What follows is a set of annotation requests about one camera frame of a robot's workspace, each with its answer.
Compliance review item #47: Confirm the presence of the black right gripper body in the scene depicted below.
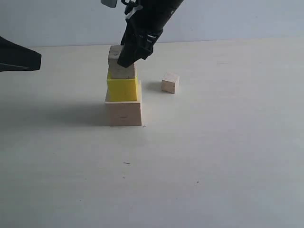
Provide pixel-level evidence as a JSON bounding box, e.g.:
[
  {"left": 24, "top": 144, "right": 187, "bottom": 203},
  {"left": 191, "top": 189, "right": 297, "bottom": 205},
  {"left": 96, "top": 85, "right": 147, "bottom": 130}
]
[{"left": 121, "top": 14, "right": 164, "bottom": 59}]

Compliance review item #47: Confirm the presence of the medium plywood cube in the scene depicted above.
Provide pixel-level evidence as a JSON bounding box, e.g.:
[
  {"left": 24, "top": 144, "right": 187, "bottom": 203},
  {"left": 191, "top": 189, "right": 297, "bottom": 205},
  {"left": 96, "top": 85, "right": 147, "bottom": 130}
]
[{"left": 108, "top": 45, "right": 138, "bottom": 80}]

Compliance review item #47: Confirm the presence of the yellow cube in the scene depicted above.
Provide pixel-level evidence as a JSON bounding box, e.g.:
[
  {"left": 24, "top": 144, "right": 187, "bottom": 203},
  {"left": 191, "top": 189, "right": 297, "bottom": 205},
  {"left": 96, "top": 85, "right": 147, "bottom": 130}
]
[{"left": 107, "top": 71, "right": 138, "bottom": 102}]

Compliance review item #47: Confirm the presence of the large pale wooden cube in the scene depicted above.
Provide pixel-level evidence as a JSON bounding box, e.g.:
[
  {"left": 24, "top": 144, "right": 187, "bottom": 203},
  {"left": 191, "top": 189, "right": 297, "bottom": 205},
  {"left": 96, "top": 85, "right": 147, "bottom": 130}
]
[{"left": 104, "top": 80, "right": 143, "bottom": 126}]

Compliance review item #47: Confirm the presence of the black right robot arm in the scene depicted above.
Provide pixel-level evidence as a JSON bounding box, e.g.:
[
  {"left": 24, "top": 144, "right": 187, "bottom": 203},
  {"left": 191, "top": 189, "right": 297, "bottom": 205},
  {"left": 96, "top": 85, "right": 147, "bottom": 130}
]
[{"left": 118, "top": 0, "right": 182, "bottom": 68}]

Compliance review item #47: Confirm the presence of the small pale wooden cube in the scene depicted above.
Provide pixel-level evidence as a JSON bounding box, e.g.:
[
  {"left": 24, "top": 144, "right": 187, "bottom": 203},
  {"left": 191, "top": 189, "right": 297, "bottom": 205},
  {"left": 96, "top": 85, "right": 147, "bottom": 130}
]
[{"left": 161, "top": 73, "right": 180, "bottom": 94}]

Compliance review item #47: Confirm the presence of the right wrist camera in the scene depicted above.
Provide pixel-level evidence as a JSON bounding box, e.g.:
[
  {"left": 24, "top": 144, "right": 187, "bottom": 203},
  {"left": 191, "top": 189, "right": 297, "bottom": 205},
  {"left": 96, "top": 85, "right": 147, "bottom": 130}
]
[{"left": 101, "top": 0, "right": 117, "bottom": 8}]

